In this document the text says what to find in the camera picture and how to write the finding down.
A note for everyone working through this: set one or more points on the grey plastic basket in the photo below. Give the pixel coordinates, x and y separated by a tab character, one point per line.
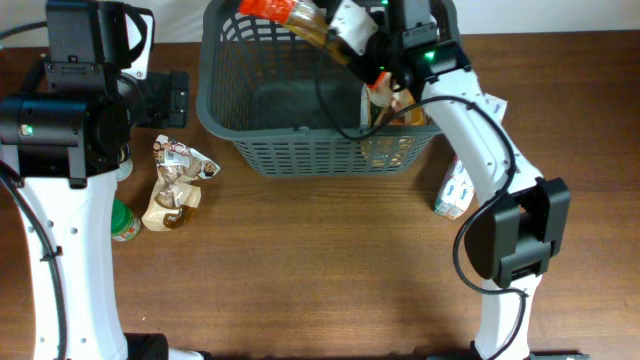
288	107

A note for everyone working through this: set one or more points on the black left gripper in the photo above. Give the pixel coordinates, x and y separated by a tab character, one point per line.
169	102

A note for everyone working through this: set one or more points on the spaghetti packet red ends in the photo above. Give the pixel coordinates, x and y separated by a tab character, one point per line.
302	17

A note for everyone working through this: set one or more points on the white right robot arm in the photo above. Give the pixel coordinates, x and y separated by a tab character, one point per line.
504	248

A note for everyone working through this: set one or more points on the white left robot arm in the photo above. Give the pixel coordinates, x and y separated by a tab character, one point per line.
63	137

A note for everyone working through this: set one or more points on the Kleenex tissue multipack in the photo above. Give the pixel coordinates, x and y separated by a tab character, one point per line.
456	192

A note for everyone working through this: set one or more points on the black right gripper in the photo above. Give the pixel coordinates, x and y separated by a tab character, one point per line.
361	71

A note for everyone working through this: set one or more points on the brown snack pouch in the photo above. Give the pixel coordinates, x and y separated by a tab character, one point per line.
174	198

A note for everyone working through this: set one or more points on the green lid jar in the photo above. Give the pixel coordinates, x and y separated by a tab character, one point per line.
125	225
125	170

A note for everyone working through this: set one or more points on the orange Nescafe coffee pouch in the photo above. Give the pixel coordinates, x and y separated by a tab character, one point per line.
379	102

